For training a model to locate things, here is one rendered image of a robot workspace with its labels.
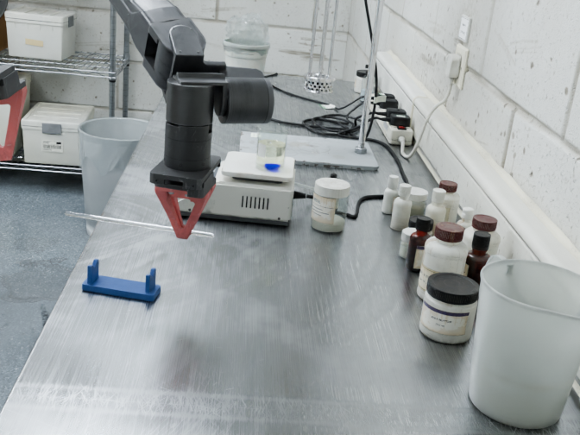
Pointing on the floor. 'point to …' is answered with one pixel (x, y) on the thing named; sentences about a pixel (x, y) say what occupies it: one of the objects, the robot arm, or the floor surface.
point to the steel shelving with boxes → (36, 147)
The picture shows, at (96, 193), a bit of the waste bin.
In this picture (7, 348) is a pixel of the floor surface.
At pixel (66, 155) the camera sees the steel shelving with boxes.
